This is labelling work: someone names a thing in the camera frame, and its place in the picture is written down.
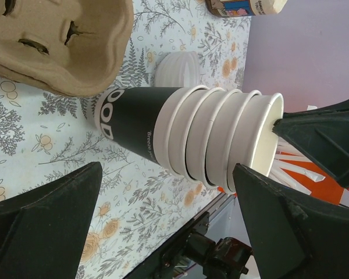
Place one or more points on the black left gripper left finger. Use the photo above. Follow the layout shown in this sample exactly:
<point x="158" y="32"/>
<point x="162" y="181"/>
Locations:
<point x="43" y="231"/>

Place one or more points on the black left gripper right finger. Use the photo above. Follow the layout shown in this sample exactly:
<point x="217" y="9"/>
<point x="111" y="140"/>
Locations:
<point x="292" y="234"/>

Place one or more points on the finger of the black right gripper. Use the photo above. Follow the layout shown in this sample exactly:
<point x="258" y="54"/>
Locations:
<point x="322" y="135"/>

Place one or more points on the stack of paper cups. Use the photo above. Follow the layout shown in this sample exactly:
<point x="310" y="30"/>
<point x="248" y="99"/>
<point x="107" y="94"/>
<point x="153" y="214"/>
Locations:
<point x="199" y="133"/>

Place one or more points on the orange paper bag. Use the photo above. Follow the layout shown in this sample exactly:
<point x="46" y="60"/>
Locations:
<point x="327" y="190"/>

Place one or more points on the wrapped toilet paper roll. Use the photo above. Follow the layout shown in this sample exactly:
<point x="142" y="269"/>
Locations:
<point x="244" y="8"/>

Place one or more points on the stack of white lids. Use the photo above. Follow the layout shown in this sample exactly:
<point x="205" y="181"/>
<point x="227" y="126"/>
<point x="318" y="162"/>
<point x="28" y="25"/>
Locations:
<point x="178" y="69"/>

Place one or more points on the brown cardboard cup carrier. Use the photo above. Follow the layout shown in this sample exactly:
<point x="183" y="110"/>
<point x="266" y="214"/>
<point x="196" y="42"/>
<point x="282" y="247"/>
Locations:
<point x="68" y="47"/>

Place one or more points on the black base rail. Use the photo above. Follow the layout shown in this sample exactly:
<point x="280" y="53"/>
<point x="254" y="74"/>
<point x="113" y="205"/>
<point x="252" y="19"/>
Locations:
<point x="192" y="247"/>

